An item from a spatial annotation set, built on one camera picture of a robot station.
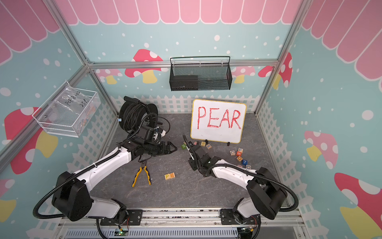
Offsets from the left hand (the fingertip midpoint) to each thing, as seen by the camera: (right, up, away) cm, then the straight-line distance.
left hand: (171, 152), depth 81 cm
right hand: (+12, -4, +6) cm, 14 cm away
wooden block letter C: (+38, -3, +15) cm, 41 cm away
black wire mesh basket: (+16, +48, +13) cm, 52 cm away
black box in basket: (+7, +41, +8) cm, 42 cm away
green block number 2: (+6, +1, +18) cm, 19 cm away
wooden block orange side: (+42, -6, +13) cm, 44 cm away
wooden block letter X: (+23, +1, +19) cm, 29 cm away
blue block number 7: (+45, -8, +11) cm, 47 cm away
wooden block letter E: (0, -15, +6) cm, 16 cm away
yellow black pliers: (-16, -14, +7) cm, 22 cm away
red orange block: (+42, -3, +15) cm, 45 cm away
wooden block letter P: (-3, -15, +6) cm, 17 cm away
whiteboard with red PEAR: (+28, +18, +15) cm, 37 cm away
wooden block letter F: (+44, -1, +17) cm, 47 cm away
